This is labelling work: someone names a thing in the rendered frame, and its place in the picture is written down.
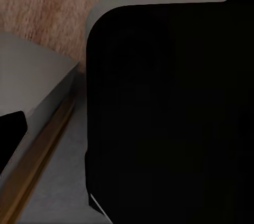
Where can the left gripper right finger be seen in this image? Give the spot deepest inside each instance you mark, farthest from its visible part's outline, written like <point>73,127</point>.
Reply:
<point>246,127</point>

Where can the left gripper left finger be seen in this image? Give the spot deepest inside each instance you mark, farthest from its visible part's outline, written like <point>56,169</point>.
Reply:
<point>13,127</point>

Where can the door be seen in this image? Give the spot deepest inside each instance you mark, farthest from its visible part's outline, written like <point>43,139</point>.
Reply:
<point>18,189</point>

